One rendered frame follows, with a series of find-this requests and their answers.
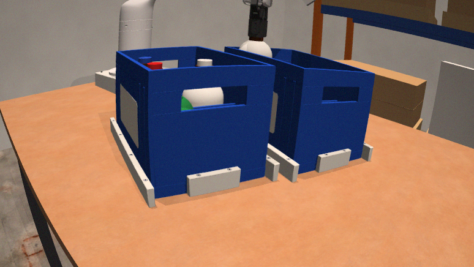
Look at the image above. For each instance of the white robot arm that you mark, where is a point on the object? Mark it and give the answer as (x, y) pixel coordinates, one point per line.
(135, 34)

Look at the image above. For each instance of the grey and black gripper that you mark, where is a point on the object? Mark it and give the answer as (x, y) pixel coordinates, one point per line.
(258, 17)

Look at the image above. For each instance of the blue plastic crate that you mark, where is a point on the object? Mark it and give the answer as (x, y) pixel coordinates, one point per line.
(316, 110)
(171, 144)

